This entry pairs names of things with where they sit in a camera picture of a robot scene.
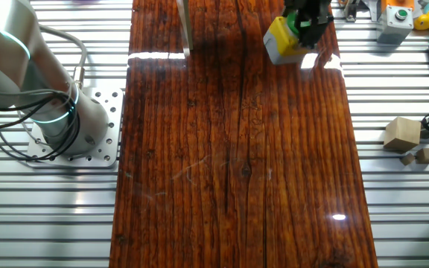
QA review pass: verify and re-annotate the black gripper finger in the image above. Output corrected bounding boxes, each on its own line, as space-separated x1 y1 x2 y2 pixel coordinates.
296 14 329 50
285 10 300 35

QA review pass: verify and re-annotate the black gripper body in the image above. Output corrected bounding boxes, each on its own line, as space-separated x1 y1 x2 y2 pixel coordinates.
283 0 334 24

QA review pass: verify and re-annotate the yellow green push button box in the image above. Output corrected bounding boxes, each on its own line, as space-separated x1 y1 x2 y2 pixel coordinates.
262 10 312 66

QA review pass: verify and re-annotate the grey box green button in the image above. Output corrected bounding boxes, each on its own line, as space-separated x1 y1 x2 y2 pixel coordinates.
375 0 416 46

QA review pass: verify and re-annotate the large wooden cube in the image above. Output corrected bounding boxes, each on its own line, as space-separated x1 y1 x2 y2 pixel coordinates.
382 116 422 153

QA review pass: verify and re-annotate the wood grain table mat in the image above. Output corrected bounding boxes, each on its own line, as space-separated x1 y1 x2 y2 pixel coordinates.
109 0 379 268

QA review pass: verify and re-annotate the small wooden cube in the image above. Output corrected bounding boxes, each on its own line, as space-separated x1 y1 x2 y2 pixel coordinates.
400 152 417 167

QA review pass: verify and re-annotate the medium wooden cube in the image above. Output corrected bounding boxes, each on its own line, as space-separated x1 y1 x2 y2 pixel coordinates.
415 147 429 165

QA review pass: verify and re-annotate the aluminium robot mounting plate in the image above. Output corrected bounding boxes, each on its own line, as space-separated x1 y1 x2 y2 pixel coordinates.
26 87 125 169

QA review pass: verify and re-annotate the grey metal bracket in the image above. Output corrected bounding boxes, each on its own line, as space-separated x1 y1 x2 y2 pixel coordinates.
339 0 381 23

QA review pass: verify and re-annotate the grey cable hose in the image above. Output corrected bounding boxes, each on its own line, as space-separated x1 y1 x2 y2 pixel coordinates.
38 24 89 90

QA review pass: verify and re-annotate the black cable bundle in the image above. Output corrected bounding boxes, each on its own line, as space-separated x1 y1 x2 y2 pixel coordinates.
0 91 82 163

